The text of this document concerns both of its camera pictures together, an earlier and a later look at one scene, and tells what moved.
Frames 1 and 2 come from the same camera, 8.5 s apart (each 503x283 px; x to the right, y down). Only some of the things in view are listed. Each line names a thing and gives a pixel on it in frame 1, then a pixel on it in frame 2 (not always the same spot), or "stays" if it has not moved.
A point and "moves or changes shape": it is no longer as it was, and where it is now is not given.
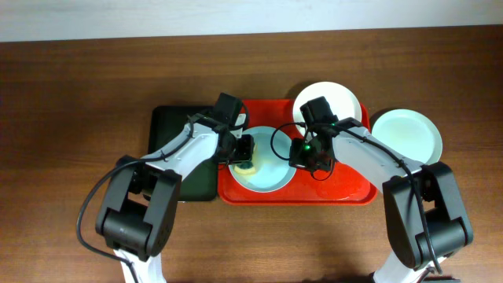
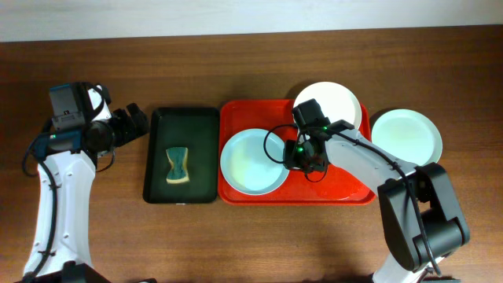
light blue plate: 273,172 moves or changes shape
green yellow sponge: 247,168 moves or changes shape
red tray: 338,186 stays
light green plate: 410,132 stays
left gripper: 247,141 → 129,130
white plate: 342,102 stays
